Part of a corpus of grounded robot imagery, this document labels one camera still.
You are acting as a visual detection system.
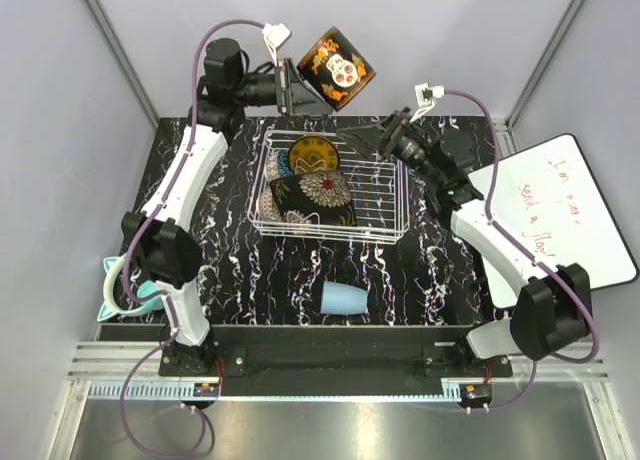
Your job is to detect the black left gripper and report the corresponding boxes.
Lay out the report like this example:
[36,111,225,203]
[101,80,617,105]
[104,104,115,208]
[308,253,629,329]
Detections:
[232,57,332,116]

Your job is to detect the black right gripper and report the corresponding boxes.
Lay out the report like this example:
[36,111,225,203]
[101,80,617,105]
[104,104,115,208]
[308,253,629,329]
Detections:
[336,109,443,187]

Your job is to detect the red and black mug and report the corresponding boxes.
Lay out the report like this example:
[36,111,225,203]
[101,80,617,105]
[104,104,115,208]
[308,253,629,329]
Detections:
[297,26,376,112]

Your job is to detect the yellow patterned plate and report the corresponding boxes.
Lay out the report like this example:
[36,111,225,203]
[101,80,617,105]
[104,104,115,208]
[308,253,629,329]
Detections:
[288,135,340,174]

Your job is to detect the white wire dish rack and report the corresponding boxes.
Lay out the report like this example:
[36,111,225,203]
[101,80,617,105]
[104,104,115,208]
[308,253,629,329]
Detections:
[248,130,409,244]

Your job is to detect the blue patterned bowl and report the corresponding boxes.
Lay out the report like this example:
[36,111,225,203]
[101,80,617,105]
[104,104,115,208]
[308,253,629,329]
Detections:
[264,149,293,181]

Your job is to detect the black floral square plate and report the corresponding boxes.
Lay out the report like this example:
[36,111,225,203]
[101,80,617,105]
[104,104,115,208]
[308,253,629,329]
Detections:
[269,170,357,227]

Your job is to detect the beige patterned bowl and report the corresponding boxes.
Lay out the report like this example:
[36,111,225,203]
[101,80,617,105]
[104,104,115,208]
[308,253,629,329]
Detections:
[257,187,283,223]

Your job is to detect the light blue plastic cup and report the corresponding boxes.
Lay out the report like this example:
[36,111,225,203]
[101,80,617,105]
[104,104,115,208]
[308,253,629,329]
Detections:
[320,281,368,316]

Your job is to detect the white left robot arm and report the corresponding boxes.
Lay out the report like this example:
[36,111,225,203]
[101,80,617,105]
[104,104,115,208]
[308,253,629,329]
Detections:
[117,24,331,376]

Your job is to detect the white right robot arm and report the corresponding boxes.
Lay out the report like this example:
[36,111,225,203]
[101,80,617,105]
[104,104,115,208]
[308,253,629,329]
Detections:
[337,110,594,377]

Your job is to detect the white dry-erase board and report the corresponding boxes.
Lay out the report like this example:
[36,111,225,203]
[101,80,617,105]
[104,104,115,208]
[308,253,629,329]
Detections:
[491,134,639,290]

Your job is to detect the teal cat-ear headphones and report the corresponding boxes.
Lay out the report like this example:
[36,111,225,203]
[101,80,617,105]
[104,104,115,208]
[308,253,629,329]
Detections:
[97,253,166,321]

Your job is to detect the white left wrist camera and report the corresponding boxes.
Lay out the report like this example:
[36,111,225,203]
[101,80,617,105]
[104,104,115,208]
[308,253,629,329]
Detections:
[261,23,291,65]

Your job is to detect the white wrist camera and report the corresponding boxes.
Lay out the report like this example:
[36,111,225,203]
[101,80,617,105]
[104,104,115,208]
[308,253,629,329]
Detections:
[261,23,291,65]
[410,83,445,123]

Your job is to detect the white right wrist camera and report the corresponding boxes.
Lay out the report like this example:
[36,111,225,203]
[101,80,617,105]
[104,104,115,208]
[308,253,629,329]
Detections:
[410,83,445,123]

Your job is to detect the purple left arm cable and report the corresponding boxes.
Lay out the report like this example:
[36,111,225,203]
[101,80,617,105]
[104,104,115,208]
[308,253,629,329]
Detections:
[119,19,271,456]

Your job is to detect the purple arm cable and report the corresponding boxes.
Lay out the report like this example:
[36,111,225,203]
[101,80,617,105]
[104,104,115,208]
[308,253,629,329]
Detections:
[424,88,600,414]
[119,19,271,456]

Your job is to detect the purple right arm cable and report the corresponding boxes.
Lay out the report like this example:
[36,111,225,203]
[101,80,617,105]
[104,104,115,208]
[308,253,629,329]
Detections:
[424,88,600,414]

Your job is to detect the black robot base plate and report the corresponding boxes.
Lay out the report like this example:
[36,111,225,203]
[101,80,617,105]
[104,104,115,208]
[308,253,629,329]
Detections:
[94,322,576,399]

